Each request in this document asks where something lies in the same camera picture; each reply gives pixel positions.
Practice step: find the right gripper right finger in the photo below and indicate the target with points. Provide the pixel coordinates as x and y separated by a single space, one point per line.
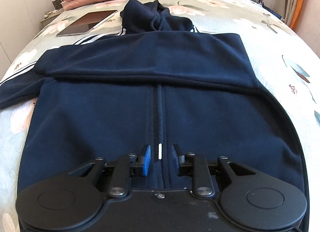
183 163

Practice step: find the tablet with brown cover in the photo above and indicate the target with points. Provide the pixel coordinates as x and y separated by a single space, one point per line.
87 23

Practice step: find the small framed picture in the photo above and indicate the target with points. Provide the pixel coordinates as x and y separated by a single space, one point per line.
58 4

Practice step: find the white wardrobe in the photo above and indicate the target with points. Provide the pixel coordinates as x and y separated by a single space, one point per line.
20 22

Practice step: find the navy blue hooded jacket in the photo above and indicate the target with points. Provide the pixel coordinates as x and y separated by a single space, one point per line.
158 83

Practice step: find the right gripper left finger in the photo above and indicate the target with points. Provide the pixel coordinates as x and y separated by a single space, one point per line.
139 163

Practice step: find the floral quilted bedspread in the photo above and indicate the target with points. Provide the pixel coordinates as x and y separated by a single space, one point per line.
281 60

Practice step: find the beige bedside table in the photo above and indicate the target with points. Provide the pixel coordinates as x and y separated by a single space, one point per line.
50 16

